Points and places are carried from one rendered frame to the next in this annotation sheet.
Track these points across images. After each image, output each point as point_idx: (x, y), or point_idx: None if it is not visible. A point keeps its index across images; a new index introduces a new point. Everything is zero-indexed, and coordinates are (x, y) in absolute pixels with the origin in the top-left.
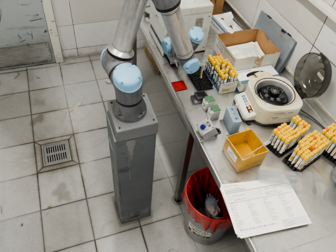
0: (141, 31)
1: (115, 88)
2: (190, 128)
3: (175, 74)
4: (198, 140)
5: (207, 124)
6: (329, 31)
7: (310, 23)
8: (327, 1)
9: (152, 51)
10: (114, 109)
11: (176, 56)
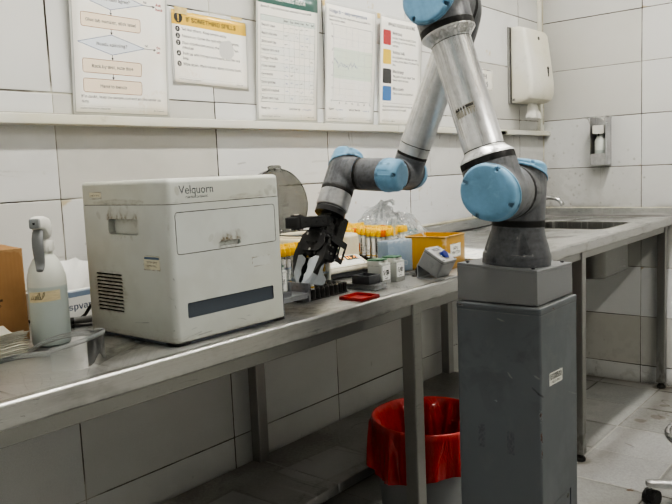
0: (180, 359)
1: (545, 190)
2: (438, 289)
3: (327, 305)
4: (455, 278)
5: (436, 251)
6: (229, 151)
7: (199, 163)
8: (205, 117)
9: (274, 329)
10: (548, 250)
11: (412, 170)
